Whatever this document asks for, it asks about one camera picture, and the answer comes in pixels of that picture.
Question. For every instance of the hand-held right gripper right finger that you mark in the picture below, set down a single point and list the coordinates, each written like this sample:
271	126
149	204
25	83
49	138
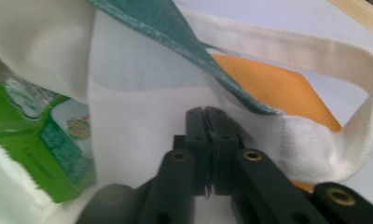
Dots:
223	146

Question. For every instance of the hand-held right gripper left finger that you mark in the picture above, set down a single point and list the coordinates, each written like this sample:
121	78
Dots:
200	137

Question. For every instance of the white tote bag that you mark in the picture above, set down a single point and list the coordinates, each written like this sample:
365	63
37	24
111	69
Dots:
138	124

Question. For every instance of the green carton box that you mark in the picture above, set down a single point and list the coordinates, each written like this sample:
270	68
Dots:
29	140

